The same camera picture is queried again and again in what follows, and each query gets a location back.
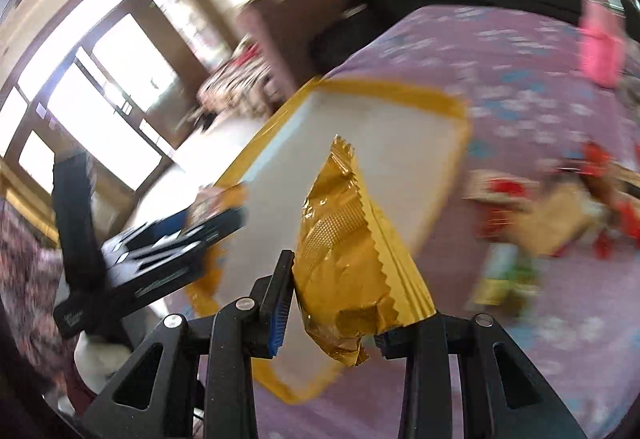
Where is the gold foil snack packet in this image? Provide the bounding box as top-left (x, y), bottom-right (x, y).
top-left (293, 136), bottom-right (436, 367)

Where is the wooden glass door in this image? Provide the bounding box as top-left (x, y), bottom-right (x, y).
top-left (1, 0), bottom-right (233, 194)

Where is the yellow boxed snack packet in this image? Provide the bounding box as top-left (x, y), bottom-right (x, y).
top-left (514, 182), bottom-right (593, 257)

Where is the patterned daybed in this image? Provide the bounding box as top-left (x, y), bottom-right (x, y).
top-left (196, 38), bottom-right (280, 118)

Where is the yellow rimmed white tray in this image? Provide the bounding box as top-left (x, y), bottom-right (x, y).
top-left (186, 79), bottom-right (470, 404)

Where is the brown armchair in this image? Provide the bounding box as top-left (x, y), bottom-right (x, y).
top-left (236, 0), bottom-right (352, 96)

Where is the purple floral tablecloth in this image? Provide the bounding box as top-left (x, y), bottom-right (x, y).
top-left (257, 6), bottom-right (639, 438)

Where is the pink sleeved thermos bottle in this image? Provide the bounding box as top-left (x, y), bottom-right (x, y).
top-left (578, 0), bottom-right (626, 89)

